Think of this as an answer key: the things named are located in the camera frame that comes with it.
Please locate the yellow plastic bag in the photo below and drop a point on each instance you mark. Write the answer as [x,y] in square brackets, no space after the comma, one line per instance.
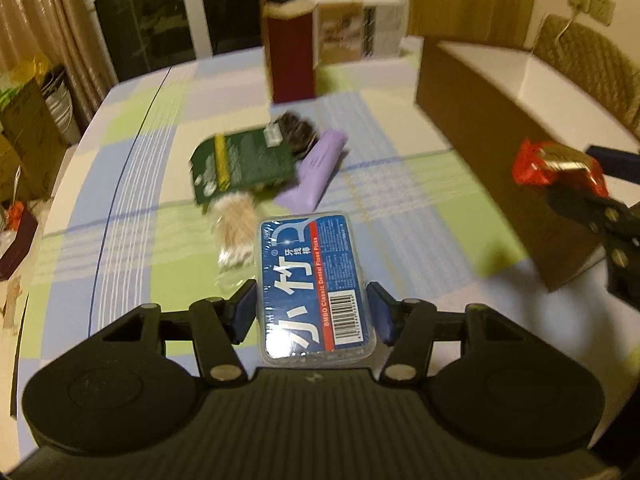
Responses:
[30,67]

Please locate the cotton swabs bag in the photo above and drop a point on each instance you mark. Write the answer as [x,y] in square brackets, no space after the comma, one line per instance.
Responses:
[232,230]

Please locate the green foil packet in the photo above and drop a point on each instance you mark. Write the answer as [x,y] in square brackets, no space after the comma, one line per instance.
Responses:
[245,160]

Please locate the dark red carton box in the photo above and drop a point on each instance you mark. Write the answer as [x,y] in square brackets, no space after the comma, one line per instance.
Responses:
[292,60]

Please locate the empty wall outlet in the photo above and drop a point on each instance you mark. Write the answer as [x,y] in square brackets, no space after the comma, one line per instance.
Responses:
[601,7]

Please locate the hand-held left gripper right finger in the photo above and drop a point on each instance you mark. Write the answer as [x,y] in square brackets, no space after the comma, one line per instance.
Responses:
[382,317]

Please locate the glass sliding door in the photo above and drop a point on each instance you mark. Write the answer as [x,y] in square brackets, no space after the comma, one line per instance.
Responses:
[150,10]

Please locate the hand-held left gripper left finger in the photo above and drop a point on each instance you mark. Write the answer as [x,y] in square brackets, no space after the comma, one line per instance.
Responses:
[245,305]

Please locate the beige curtain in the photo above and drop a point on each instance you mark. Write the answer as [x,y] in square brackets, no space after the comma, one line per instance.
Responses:
[50,20]

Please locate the white product box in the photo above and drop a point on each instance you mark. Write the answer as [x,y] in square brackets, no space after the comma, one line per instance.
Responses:
[345,30]

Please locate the blue floss picks box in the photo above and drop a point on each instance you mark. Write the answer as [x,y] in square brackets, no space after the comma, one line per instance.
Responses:
[310,285]

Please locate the purple tube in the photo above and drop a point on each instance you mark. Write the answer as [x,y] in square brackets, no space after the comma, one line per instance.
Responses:
[315,170]

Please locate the brown shoe box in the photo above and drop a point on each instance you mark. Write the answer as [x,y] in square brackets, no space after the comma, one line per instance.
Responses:
[475,125]

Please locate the large cardboard box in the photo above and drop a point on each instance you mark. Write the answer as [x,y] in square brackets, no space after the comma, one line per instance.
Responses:
[30,135]

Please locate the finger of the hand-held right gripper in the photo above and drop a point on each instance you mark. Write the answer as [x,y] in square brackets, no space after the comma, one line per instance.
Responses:
[617,162]
[615,230]

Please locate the red snack packet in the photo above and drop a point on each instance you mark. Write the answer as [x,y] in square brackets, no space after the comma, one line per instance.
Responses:
[535,170]

